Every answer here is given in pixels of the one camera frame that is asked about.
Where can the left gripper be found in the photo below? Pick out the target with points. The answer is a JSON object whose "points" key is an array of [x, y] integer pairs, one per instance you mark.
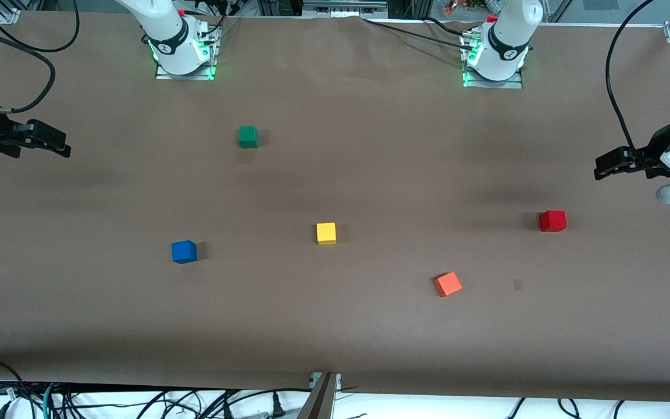
{"points": [[652, 152]]}

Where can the red cube block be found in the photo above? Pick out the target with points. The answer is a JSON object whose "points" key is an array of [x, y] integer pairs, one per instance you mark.
{"points": [[552, 221]]}

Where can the blue cube block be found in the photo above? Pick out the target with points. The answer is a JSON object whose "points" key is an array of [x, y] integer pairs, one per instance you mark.
{"points": [[184, 252]]}

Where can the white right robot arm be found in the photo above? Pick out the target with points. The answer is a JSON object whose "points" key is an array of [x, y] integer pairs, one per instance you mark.
{"points": [[169, 35]]}

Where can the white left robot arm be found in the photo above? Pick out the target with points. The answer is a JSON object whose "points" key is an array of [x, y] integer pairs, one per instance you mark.
{"points": [[509, 35]]}

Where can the green cube block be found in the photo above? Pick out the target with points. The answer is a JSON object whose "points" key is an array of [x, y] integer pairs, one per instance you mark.
{"points": [[248, 137]]}

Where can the orange cube block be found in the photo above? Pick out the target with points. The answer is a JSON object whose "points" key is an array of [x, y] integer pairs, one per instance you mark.
{"points": [[448, 284]]}

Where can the yellow cube block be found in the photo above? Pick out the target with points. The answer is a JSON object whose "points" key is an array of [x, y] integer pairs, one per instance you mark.
{"points": [[326, 233]]}

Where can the brown table cover sheet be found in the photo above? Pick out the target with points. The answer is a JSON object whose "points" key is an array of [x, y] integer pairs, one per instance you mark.
{"points": [[335, 326]]}

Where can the black power plug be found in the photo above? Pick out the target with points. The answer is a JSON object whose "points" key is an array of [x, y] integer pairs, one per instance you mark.
{"points": [[278, 406]]}

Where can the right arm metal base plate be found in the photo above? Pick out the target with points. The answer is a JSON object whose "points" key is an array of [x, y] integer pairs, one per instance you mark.
{"points": [[163, 74]]}

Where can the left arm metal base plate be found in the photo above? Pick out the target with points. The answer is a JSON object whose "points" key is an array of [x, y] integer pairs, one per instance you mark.
{"points": [[486, 83]]}

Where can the silver aluminium frame rail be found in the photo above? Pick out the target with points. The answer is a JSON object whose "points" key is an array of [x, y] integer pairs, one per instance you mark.
{"points": [[344, 7]]}

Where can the silver metal bracket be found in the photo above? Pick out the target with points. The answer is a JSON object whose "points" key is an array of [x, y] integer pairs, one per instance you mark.
{"points": [[338, 379]]}

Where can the brown wooden post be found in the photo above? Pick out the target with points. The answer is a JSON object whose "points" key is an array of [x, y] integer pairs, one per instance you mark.
{"points": [[319, 401]]}

